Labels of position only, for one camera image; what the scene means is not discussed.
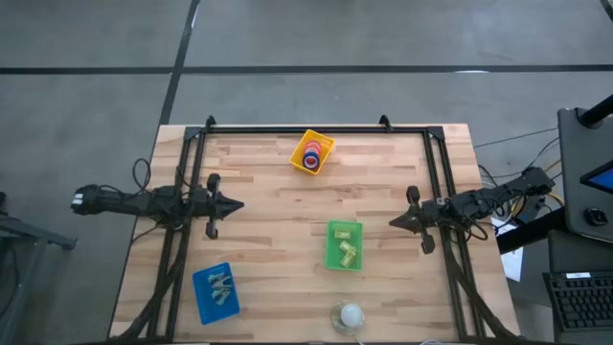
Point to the pale teal staple remover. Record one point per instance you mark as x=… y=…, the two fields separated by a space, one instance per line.
x=218 y=279
x=221 y=298

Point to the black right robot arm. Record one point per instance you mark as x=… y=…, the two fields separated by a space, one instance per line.
x=527 y=182

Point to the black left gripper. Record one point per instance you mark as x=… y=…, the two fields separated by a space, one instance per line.
x=203 y=207

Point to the blue tape roll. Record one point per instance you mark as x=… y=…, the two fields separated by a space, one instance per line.
x=310 y=162

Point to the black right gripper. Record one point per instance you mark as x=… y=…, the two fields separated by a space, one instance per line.
x=436 y=213

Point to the black cart leg bar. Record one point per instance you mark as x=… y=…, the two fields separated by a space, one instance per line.
x=531 y=232

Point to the blue plastic basket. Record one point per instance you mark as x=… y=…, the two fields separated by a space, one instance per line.
x=203 y=311

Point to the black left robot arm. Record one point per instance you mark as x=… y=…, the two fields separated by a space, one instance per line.
x=124 y=203

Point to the black keyboard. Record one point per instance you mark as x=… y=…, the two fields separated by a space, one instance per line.
x=584 y=302

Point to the tablet with blue screen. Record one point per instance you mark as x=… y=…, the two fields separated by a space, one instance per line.
x=604 y=179

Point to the grey cart top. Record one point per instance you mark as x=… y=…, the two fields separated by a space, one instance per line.
x=572 y=167

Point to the white paper sheet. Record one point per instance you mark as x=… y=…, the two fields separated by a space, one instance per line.
x=513 y=263

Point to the grey metal stand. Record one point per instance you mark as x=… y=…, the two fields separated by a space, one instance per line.
x=48 y=238

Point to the small lime green stapler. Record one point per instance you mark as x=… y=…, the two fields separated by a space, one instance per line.
x=346 y=246
x=341 y=234

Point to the black aluminium table frame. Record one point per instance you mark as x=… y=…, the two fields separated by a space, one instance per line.
x=263 y=129

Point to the green plastic basket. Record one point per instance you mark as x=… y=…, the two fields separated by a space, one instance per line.
x=335 y=261

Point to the yellow plastic basket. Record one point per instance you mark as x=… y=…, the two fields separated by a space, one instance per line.
x=297 y=160

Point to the green tape measure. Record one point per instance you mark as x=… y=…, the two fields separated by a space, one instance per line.
x=348 y=260

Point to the black round pole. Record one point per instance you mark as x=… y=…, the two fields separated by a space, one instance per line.
x=598 y=112

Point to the black computer mouse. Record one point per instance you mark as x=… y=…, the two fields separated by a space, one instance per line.
x=596 y=216

